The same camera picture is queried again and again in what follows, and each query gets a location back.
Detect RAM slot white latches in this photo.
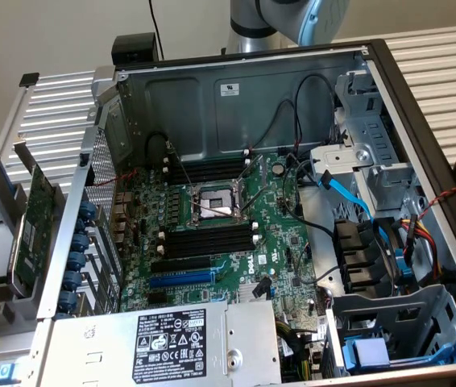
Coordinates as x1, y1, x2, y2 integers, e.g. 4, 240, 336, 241
158, 234, 262, 255
162, 149, 252, 169
162, 159, 253, 180
158, 220, 260, 241

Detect green motherboard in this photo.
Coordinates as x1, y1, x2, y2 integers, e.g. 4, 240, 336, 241
117, 148, 328, 323

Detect long black expansion slot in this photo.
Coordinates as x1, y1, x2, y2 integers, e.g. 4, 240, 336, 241
150, 256, 213, 274

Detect black round speaker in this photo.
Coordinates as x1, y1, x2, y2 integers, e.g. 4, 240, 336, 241
145, 131, 169, 162

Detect grey metal PC case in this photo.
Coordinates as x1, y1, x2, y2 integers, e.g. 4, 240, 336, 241
36, 38, 456, 387

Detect long blue expansion slot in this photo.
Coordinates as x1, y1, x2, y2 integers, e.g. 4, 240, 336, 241
149, 270, 216, 289

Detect silver chipset heatsink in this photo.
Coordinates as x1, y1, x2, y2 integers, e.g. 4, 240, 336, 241
235, 281, 272, 304

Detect silver metal drive cage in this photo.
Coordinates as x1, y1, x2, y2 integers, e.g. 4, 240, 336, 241
308, 68, 429, 221

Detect black box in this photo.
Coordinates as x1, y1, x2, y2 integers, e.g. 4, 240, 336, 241
111, 32, 160, 68

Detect grey metal disk bay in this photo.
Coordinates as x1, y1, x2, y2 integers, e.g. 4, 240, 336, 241
326, 284, 456, 382

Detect blue plastic clip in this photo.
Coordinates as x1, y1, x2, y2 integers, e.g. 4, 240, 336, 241
393, 246, 415, 288

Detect green graphics card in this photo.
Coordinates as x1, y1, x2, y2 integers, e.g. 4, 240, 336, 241
6, 139, 58, 299

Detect silver power supply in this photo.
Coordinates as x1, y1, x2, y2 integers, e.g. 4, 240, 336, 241
36, 300, 284, 387

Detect blue plastic disk caddy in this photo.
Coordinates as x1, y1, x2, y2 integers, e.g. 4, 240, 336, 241
341, 328, 456, 374

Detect blue square button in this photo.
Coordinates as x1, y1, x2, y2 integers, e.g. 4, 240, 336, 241
0, 361, 23, 387

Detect thin black wire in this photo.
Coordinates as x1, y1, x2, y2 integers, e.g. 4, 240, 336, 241
312, 264, 344, 284
282, 152, 336, 241
251, 72, 340, 156

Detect black angled wire plug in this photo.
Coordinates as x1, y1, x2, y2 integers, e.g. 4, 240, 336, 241
251, 276, 274, 300

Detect red black twisted wire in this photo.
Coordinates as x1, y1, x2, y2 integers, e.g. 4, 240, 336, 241
416, 183, 456, 222
93, 168, 139, 189

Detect blue flat disk wire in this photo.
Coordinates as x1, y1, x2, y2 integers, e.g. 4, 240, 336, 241
318, 169, 404, 267

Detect black yellow wire bundle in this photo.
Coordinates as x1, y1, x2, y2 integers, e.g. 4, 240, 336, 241
275, 318, 325, 383

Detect black wall cable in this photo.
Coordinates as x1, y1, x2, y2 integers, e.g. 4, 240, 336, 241
148, 0, 165, 61

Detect yellow red power wire bundle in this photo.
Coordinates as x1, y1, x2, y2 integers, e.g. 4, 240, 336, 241
396, 215, 445, 283

